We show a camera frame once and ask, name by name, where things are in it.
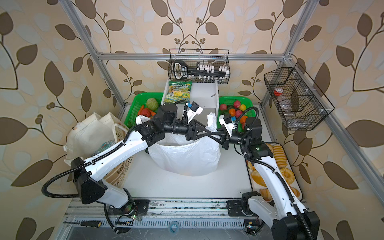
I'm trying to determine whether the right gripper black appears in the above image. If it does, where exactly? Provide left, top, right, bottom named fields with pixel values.
left=207, top=127, right=250, bottom=151

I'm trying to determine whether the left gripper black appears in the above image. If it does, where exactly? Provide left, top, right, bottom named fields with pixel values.
left=161, top=116, right=211, bottom=140

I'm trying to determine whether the white plastic grocery bag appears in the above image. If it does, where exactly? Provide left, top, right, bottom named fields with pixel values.
left=135, top=112, right=222, bottom=177

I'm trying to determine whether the Fox's candy bag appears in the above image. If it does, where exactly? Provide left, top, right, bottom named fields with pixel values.
left=94, top=140, right=116, bottom=155

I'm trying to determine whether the cream floral tote bag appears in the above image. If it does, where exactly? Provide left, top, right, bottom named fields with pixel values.
left=63, top=112, right=133, bottom=188

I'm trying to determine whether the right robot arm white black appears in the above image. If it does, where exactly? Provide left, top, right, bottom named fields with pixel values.
left=211, top=115, right=320, bottom=240

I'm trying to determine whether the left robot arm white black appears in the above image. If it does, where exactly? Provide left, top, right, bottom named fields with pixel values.
left=42, top=103, right=226, bottom=209

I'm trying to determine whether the small orange persimmon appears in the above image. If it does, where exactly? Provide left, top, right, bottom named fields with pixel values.
left=228, top=109, right=236, bottom=117

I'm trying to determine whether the pink red peach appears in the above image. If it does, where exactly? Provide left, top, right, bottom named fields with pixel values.
left=235, top=110, right=243, bottom=118

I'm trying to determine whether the right green plastic basket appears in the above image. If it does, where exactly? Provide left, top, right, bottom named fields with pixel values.
left=219, top=96, right=256, bottom=132

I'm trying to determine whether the green plastic basket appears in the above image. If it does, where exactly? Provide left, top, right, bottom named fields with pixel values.
left=219, top=96, right=256, bottom=132
left=124, top=93, right=163, bottom=128

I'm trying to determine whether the white two-tier shelf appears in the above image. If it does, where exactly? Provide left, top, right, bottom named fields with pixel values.
left=161, top=81, right=219, bottom=125

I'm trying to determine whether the yellow green snack bag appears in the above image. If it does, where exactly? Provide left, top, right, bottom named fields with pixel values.
left=164, top=81, right=193, bottom=103

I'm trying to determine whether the green cabbage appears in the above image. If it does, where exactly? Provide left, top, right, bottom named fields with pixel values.
left=146, top=98, right=159, bottom=112

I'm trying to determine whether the red tomato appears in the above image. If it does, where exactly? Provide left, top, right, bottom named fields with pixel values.
left=141, top=108, right=152, bottom=118

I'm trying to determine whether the orange carrot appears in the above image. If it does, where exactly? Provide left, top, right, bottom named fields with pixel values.
left=138, top=105, right=146, bottom=116

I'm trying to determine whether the sliced bread loaf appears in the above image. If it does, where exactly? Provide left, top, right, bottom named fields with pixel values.
left=273, top=145, right=288, bottom=168

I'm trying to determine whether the left green plastic basket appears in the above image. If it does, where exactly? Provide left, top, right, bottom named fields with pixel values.
left=124, top=93, right=163, bottom=128

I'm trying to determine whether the black bread tray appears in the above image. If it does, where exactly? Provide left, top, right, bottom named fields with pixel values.
left=246, top=143, right=303, bottom=202

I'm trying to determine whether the plastic bottle red cap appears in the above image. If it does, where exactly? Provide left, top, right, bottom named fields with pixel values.
left=274, top=87, right=292, bottom=112

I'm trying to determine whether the yellow black screwdriver left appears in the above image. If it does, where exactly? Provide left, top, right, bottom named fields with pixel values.
left=63, top=220, right=102, bottom=228

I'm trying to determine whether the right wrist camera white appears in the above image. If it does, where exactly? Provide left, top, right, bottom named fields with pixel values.
left=219, top=114, right=236, bottom=137

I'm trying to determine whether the back black wire basket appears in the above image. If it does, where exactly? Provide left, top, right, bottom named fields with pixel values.
left=168, top=48, right=231, bottom=85

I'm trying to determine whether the black wire basket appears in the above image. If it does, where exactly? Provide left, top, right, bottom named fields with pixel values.
left=264, top=63, right=335, bottom=131
left=168, top=48, right=231, bottom=85

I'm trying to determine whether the right black wire basket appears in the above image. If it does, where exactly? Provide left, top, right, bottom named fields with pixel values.
left=264, top=63, right=335, bottom=131

